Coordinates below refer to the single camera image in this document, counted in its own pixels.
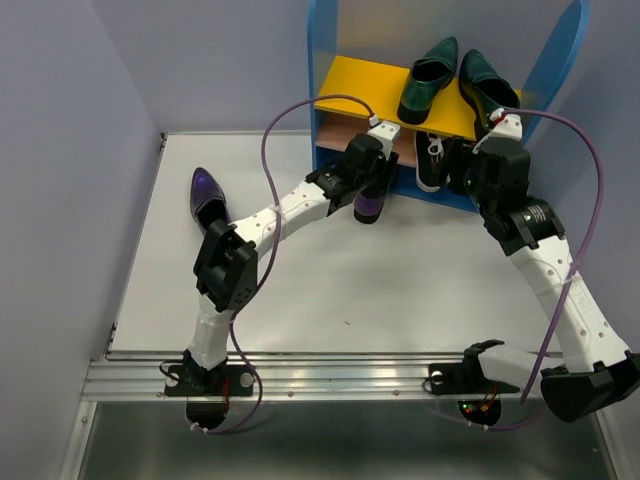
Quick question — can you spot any black sneaker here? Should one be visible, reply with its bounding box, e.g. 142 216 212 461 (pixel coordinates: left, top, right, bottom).
414 131 445 193

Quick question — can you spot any purple loafer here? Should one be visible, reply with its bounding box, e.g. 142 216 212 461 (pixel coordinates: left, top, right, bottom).
190 167 230 235
354 152 399 225

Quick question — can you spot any green loafer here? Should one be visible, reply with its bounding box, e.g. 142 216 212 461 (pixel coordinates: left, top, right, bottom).
458 49 520 140
397 37 459 125

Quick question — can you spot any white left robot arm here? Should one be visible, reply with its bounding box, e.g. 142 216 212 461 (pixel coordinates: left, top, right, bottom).
164 121 400 397

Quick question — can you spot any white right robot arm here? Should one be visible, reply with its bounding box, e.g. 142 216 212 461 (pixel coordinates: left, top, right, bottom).
423 138 639 423

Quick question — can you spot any blue and yellow shoe shelf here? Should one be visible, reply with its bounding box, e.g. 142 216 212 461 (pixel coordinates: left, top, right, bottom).
305 0 591 216

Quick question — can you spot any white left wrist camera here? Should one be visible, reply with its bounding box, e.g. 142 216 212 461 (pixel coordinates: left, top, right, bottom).
367 121 401 148

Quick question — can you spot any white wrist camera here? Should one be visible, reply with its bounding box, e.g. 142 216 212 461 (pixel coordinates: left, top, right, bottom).
367 121 401 148
472 108 523 154

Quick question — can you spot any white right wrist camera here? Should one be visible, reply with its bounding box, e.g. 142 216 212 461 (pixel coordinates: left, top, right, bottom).
472 108 523 154

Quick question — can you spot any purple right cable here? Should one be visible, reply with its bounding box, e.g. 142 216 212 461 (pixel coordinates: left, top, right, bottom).
424 109 605 432

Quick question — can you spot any purple cable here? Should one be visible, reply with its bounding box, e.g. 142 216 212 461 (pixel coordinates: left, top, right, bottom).
424 109 605 432
189 94 379 435

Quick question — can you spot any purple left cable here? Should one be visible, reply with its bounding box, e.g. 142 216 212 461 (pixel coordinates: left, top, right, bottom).
189 94 379 435

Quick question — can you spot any aluminium mounting rail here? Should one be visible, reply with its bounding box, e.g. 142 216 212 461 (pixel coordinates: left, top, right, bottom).
79 352 611 401

